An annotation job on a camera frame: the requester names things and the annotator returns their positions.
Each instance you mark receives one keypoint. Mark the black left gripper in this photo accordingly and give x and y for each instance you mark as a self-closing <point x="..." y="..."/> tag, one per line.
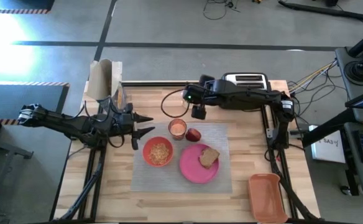
<point x="124" y="126"/>

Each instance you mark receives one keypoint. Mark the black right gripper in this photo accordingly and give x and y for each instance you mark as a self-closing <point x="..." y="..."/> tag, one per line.
<point x="200" y="93"/>

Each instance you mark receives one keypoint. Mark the orange bowl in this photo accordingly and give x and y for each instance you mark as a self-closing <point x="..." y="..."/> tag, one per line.
<point x="147" y="149"/>

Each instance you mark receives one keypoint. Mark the orange tumbler with juice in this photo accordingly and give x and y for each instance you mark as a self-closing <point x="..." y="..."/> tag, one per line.
<point x="177" y="129"/>

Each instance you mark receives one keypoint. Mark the red apple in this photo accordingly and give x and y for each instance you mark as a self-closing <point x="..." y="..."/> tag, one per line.
<point x="193" y="135"/>

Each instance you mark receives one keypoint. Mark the grey woven placemat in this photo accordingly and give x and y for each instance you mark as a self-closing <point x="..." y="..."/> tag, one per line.
<point x="156" y="180"/>

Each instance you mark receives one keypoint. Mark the blue cereal box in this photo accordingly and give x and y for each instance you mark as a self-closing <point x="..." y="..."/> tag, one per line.
<point x="102" y="77"/>

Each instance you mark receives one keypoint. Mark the pink plate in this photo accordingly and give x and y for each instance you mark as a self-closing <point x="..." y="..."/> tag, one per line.
<point x="191" y="168"/>

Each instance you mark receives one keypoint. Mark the brown toast slice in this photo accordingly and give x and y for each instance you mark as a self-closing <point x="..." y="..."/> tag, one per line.
<point x="209" y="158"/>

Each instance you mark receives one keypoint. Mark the orange rectangular tray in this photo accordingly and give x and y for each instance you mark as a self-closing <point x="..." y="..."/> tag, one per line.
<point x="267" y="199"/>

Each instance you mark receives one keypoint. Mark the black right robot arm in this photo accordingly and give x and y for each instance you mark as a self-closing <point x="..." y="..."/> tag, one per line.
<point x="246" y="95"/>

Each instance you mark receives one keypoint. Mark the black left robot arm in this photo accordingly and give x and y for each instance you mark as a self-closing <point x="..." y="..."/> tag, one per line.
<point x="63" y="126"/>

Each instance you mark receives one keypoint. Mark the golden cereal flakes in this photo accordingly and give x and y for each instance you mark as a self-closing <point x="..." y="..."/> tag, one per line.
<point x="159" y="154"/>

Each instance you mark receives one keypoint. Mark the black chrome-top toaster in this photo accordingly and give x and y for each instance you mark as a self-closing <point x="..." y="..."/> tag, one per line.
<point x="246" y="77"/>

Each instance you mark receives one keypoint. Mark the grey metal stand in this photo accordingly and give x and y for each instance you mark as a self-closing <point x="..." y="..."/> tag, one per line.
<point x="10" y="149"/>

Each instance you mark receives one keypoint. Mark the white paper box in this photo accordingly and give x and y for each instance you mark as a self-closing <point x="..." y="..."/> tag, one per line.
<point x="327" y="149"/>

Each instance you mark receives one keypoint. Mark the grey desk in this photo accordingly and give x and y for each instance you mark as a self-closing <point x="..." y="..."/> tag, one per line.
<point x="343" y="68"/>

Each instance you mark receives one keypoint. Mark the black round stand base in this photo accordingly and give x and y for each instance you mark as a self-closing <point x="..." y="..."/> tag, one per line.
<point x="359" y="71"/>

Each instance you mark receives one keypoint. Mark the black caster wheel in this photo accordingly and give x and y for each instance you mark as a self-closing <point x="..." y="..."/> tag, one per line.
<point x="345" y="190"/>

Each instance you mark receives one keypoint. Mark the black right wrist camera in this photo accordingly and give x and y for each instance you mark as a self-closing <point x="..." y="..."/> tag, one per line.
<point x="199" y="112"/>

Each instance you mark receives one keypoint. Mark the black aluminium table frame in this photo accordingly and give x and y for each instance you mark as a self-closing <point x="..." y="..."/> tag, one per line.
<point x="156" y="83"/>

